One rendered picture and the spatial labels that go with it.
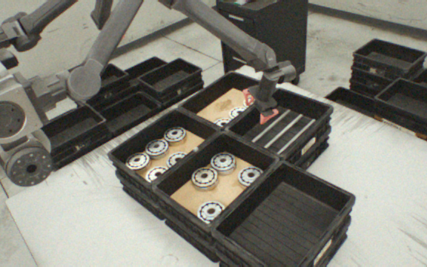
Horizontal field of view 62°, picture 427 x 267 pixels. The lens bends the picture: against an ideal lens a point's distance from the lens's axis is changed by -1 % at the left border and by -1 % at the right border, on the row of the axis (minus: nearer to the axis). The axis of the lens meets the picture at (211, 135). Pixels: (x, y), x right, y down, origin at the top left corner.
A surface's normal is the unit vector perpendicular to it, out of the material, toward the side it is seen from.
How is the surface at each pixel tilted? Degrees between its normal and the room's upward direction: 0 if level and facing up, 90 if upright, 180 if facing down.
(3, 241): 0
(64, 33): 90
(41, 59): 90
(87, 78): 58
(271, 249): 0
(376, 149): 0
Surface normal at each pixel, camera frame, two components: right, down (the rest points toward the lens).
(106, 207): -0.12, -0.77
